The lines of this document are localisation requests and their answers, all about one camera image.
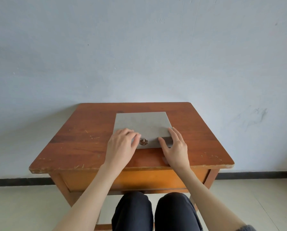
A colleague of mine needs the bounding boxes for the person's right leg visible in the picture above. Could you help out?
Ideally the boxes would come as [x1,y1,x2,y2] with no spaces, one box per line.
[154,192,204,231]

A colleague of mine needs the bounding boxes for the black skirting board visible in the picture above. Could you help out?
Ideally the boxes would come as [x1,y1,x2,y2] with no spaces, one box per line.
[0,171,287,187]

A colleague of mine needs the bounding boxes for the brown wooden table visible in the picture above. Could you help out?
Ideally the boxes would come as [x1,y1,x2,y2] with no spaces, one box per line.
[29,102,235,231]

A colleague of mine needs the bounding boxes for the person's left forearm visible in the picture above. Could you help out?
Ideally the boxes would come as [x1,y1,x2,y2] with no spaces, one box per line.
[52,163,125,231]

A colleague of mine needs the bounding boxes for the person's left leg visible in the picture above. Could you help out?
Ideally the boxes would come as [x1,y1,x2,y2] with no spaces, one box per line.
[111,191,154,231]

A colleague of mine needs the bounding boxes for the person's leg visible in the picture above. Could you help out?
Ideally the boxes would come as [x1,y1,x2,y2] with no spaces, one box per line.
[154,192,204,231]
[111,191,154,231]

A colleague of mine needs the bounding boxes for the person's right hand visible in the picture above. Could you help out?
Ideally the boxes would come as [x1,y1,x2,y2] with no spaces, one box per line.
[158,127,191,171]

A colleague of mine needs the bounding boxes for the orange table drawer front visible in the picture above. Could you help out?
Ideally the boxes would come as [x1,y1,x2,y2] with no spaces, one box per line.
[61,169,210,192]

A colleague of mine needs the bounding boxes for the grey sleeve cuff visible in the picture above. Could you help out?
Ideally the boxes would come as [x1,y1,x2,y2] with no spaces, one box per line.
[234,225,257,231]

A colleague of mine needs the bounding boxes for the person's right forearm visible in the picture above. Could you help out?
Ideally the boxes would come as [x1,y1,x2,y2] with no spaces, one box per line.
[176,164,247,231]

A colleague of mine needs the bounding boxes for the person's left hand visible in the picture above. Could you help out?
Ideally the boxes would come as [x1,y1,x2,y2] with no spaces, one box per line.
[104,128,141,170]

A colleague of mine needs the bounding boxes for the grey box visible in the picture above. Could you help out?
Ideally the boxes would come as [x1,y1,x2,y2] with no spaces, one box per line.
[113,112,173,149]

